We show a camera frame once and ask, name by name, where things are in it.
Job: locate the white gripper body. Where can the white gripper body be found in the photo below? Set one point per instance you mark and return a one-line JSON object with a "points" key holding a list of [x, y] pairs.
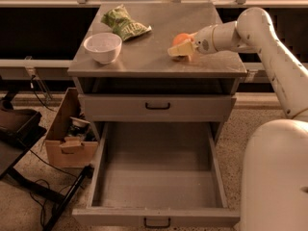
{"points": [[203, 42]]}

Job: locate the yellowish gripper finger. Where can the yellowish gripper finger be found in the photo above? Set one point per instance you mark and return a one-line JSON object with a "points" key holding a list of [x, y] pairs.
{"points": [[185, 48], [183, 59]]}

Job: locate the orange fruit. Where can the orange fruit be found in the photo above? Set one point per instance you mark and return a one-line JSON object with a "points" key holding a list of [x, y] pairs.
{"points": [[181, 38]]}

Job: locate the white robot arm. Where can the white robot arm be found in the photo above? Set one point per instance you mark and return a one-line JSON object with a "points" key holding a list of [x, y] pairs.
{"points": [[274, 179]]}

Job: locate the closed grey upper drawer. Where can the closed grey upper drawer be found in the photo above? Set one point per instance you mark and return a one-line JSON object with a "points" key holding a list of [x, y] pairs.
{"points": [[156, 108]]}

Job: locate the open grey lower drawer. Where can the open grey lower drawer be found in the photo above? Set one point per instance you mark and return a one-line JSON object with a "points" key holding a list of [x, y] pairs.
{"points": [[157, 175]]}

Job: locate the grey metal cabinet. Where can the grey metal cabinet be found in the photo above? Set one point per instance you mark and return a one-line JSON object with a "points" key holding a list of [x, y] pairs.
{"points": [[144, 67]]}

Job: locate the green chip bag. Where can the green chip bag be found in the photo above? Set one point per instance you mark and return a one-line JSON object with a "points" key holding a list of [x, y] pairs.
{"points": [[123, 25]]}

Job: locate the white bowl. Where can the white bowl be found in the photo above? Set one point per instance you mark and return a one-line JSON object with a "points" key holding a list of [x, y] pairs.
{"points": [[103, 47]]}

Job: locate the white cup in box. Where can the white cup in box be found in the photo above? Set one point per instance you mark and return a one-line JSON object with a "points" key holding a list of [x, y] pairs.
{"points": [[78, 122]]}

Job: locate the cardboard box with items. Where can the cardboard box with items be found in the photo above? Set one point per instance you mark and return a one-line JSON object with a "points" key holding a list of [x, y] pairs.
{"points": [[62, 149]]}

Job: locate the black stand frame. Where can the black stand frame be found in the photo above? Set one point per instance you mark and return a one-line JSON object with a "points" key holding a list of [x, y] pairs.
{"points": [[15, 144]]}

